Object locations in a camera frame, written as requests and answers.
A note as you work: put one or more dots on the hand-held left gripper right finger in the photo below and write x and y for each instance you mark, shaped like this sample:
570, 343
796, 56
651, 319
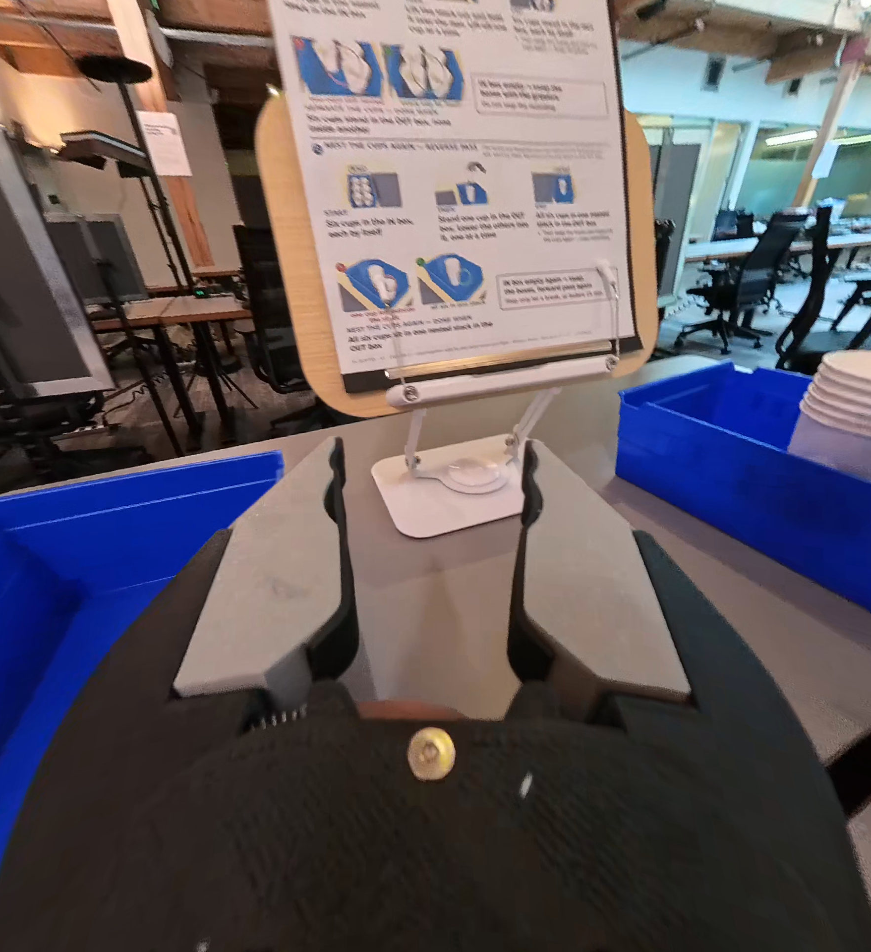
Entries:
599, 595

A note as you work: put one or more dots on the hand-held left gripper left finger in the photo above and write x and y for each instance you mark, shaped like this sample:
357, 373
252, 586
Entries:
264, 580

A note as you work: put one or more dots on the blue plastic bin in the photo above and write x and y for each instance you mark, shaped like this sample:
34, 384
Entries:
703, 476
34, 595

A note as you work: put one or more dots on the stack of nested paper cups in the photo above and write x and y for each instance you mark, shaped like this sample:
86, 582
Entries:
852, 416

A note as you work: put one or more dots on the wooden desk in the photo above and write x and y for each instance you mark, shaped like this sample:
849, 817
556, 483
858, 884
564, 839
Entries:
182, 311

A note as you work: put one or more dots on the wooden document stand white base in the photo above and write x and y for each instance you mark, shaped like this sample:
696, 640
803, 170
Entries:
294, 223

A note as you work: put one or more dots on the grey monitor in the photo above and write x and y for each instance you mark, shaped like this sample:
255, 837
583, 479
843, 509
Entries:
19, 282
108, 253

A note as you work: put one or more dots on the printed instruction sheet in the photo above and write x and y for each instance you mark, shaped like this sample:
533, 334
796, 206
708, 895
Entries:
443, 245

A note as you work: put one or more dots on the long white desk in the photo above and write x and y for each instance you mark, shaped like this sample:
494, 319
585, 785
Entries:
837, 242

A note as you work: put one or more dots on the white paper notice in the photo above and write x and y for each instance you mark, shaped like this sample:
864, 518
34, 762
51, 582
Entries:
164, 145

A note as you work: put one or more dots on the black floor lamp stand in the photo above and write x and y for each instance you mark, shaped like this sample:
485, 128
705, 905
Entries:
115, 71

